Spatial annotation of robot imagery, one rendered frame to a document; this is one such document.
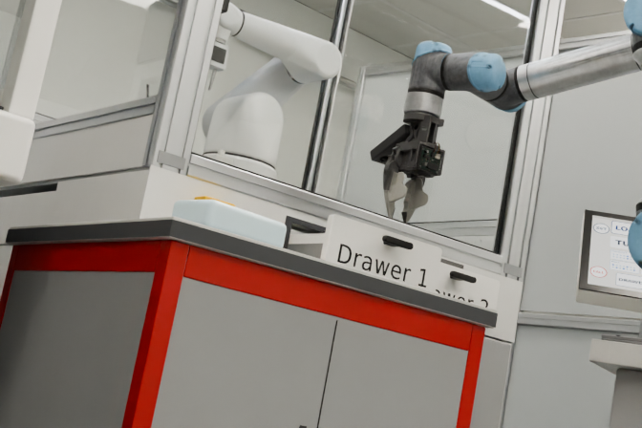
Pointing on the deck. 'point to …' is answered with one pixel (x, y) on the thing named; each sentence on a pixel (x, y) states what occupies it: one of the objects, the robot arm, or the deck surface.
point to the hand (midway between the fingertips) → (396, 214)
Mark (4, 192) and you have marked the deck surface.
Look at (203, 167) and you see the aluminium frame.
